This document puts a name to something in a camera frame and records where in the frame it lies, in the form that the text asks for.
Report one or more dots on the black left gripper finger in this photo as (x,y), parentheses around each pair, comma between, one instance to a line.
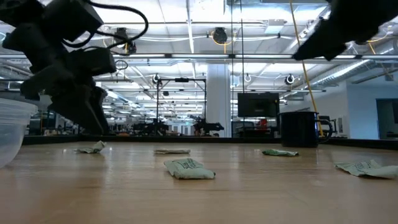
(81,109)
(103,105)

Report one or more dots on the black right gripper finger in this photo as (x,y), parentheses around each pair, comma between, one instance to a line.
(323,43)

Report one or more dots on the plump green-white sweetener packet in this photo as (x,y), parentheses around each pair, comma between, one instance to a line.
(189,171)

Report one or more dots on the thin green sweetener packet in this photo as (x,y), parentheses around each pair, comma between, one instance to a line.
(280,152)

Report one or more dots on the large wrinkled sweetener packet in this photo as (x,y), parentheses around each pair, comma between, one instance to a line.
(367,169)

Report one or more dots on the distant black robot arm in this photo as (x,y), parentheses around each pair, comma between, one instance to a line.
(155,127)
(206,127)

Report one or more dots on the clear plastic bowl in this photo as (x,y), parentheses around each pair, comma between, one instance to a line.
(12,133)

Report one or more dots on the black enamel mug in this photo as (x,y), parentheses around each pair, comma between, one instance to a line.
(298,129)

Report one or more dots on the black monitor screen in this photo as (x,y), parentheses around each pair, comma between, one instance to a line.
(258,105)

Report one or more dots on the white building column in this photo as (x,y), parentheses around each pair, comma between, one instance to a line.
(219,99)

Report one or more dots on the silver ventilation duct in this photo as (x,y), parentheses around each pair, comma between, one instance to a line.
(342,73)

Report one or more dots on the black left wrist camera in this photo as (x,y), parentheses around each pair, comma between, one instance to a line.
(93,62)

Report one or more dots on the black aluminium station frame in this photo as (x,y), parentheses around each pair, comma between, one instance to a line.
(182,80)

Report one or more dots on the black table rim frame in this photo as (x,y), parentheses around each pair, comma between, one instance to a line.
(186,139)

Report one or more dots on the black overhead frame beam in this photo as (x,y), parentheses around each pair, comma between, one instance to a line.
(230,56)

